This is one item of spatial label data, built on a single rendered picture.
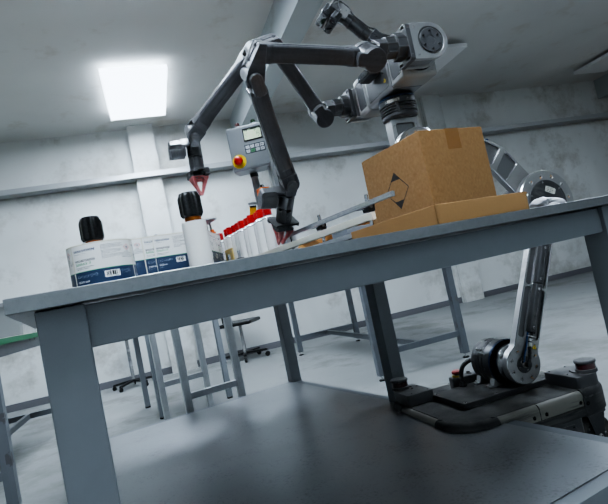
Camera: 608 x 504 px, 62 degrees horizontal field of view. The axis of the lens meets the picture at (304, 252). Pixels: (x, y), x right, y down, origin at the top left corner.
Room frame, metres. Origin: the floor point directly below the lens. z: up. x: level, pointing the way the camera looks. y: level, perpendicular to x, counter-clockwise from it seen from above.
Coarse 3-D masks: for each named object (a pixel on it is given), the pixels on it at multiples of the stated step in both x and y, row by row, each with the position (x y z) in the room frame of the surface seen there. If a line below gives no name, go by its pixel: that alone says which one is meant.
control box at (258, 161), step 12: (228, 132) 2.14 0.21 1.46; (240, 132) 2.13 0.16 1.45; (228, 144) 2.15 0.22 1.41; (240, 144) 2.13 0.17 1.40; (240, 156) 2.13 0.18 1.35; (252, 156) 2.13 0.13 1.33; (264, 156) 2.12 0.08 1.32; (240, 168) 2.14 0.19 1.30; (252, 168) 2.14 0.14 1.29; (264, 168) 2.18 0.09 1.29
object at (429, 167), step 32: (448, 128) 1.44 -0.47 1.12; (480, 128) 1.49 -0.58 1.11; (384, 160) 1.55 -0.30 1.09; (416, 160) 1.42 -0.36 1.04; (448, 160) 1.43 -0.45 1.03; (480, 160) 1.48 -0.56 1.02; (384, 192) 1.58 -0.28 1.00; (416, 192) 1.45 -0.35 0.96; (448, 192) 1.42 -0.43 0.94; (480, 192) 1.47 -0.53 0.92
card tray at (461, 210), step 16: (432, 208) 0.97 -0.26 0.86; (448, 208) 0.98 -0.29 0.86; (464, 208) 1.00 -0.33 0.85; (480, 208) 1.02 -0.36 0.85; (496, 208) 1.04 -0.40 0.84; (512, 208) 1.06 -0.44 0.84; (528, 208) 1.09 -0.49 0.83; (384, 224) 1.11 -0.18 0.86; (400, 224) 1.06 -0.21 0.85; (416, 224) 1.02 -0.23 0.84; (432, 224) 0.98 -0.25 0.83
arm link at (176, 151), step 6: (192, 138) 1.90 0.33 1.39; (198, 138) 1.90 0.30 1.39; (168, 144) 1.93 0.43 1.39; (174, 144) 1.92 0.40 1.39; (180, 144) 1.93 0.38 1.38; (186, 144) 1.93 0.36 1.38; (192, 144) 1.92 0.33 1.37; (198, 144) 1.93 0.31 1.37; (168, 150) 1.95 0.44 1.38; (174, 150) 1.93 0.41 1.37; (180, 150) 1.94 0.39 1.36; (174, 156) 1.94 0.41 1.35; (180, 156) 1.95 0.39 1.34
